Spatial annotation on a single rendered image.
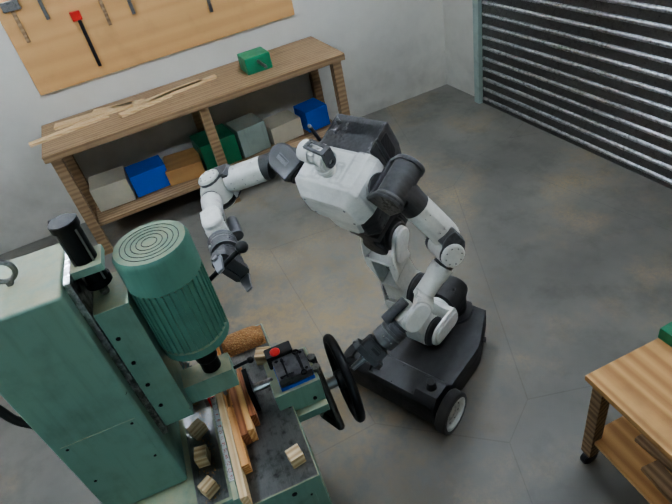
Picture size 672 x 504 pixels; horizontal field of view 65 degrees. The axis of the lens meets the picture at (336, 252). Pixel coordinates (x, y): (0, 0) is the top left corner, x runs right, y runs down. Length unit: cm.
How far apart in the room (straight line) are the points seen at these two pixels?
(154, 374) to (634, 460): 171
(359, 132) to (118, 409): 102
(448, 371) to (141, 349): 153
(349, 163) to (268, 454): 85
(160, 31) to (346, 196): 307
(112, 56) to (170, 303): 333
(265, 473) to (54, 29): 354
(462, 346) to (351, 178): 125
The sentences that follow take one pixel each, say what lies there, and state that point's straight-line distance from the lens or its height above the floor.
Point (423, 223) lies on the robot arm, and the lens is 158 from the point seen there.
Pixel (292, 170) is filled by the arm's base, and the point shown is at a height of 131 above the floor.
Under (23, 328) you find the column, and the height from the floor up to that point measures 148.
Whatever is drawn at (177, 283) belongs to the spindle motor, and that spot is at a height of 143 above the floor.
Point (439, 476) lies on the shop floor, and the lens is 242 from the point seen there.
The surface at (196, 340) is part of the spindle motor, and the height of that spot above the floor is 125.
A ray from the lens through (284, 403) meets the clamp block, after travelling 155.
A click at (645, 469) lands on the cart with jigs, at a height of 20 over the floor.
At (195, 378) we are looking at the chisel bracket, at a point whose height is 107.
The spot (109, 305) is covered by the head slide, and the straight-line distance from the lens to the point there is 127.
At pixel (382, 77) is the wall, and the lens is 518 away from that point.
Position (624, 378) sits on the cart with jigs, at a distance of 209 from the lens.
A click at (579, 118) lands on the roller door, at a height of 23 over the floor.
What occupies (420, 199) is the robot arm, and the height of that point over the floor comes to 127.
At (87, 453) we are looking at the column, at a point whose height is 107.
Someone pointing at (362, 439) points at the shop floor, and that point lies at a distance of 254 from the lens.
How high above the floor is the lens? 213
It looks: 38 degrees down
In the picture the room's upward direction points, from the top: 13 degrees counter-clockwise
